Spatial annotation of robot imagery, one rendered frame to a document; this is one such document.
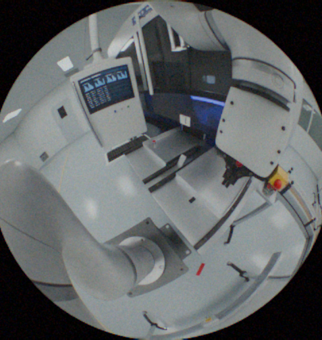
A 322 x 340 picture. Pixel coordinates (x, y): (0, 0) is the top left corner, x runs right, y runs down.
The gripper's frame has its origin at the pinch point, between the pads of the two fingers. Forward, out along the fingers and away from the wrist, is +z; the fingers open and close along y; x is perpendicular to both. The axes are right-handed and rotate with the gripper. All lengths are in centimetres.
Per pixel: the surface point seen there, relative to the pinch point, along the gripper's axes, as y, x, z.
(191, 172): 17.3, -9.4, 22.1
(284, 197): -33, -39, 22
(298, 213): -50, -39, 21
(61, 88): 544, 134, -162
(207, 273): -56, 12, 110
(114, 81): 88, -4, -25
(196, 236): -4.5, 8.6, 22.3
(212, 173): 9.8, -16.7, 22.1
